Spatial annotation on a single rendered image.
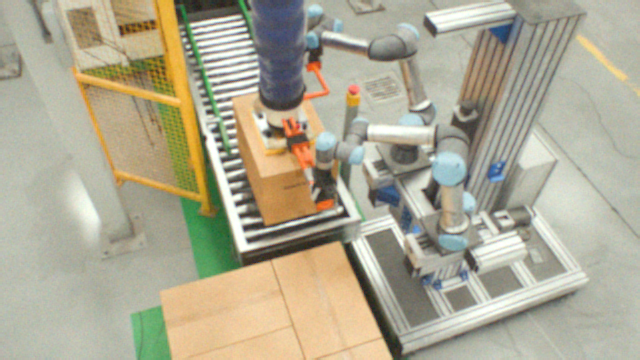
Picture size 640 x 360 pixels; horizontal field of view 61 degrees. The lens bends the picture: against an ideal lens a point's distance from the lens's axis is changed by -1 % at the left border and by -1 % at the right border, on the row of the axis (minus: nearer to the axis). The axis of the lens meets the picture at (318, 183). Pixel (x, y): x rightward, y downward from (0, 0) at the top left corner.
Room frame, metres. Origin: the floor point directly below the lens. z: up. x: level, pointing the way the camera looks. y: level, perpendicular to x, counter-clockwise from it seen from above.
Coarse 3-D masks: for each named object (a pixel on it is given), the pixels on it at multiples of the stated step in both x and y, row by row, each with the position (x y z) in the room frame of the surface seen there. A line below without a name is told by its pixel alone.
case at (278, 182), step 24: (240, 96) 2.25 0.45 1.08; (240, 120) 2.06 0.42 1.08; (312, 120) 2.09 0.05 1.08; (240, 144) 2.13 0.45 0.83; (264, 168) 1.74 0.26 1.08; (288, 168) 1.74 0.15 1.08; (336, 168) 1.82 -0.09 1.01; (264, 192) 1.68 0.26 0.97; (288, 192) 1.72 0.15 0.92; (264, 216) 1.68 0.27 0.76; (288, 216) 1.72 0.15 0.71
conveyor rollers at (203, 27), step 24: (192, 24) 3.66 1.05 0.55; (216, 24) 3.72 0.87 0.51; (240, 24) 3.71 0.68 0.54; (192, 48) 3.38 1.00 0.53; (216, 48) 3.37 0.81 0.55; (192, 72) 3.11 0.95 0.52; (216, 72) 3.09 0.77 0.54; (216, 96) 2.83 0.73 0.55; (216, 144) 2.38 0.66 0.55; (312, 216) 1.85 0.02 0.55; (264, 240) 1.68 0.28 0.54
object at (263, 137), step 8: (248, 112) 2.11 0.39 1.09; (264, 112) 2.10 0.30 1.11; (256, 120) 2.04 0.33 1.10; (256, 128) 1.99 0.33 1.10; (264, 136) 1.93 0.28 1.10; (272, 136) 1.93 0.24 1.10; (264, 144) 1.88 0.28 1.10; (264, 152) 1.83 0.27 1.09; (272, 152) 1.83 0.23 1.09; (280, 152) 1.85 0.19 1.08
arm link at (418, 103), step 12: (408, 24) 2.16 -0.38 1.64; (396, 36) 2.07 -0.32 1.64; (408, 36) 2.09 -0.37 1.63; (408, 48) 2.06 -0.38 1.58; (408, 60) 2.07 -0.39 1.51; (408, 72) 2.05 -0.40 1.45; (408, 84) 2.04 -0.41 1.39; (420, 84) 2.05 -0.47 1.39; (408, 96) 2.04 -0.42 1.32; (420, 96) 2.03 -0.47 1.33; (408, 108) 2.02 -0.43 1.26; (420, 108) 1.99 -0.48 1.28; (432, 108) 2.04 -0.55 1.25; (432, 120) 2.00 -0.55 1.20
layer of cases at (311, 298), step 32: (288, 256) 1.58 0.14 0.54; (320, 256) 1.59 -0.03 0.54; (192, 288) 1.36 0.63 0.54; (224, 288) 1.37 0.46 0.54; (256, 288) 1.37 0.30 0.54; (288, 288) 1.38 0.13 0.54; (320, 288) 1.39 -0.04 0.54; (352, 288) 1.40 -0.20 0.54; (192, 320) 1.18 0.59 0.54; (224, 320) 1.19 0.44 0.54; (256, 320) 1.20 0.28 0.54; (288, 320) 1.20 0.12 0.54; (320, 320) 1.21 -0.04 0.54; (352, 320) 1.22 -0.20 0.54; (192, 352) 1.01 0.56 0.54; (224, 352) 1.02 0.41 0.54; (256, 352) 1.03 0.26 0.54; (288, 352) 1.04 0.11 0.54; (320, 352) 1.05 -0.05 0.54; (352, 352) 1.05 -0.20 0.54; (384, 352) 1.06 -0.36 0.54
